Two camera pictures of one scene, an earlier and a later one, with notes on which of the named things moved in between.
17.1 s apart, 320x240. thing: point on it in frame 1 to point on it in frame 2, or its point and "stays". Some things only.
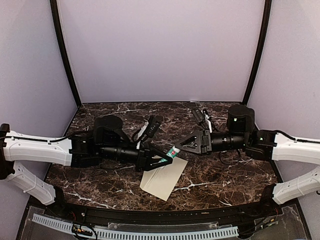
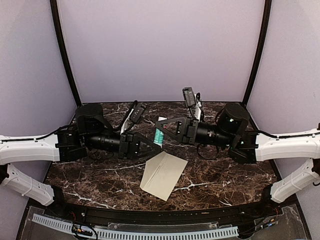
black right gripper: x=205 y=135 to x=189 y=137
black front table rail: x=55 y=204 stays
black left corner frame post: x=56 y=22 stays
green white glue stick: x=172 y=153 to x=159 y=138
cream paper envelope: x=160 y=181 stays
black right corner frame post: x=261 y=51 stays
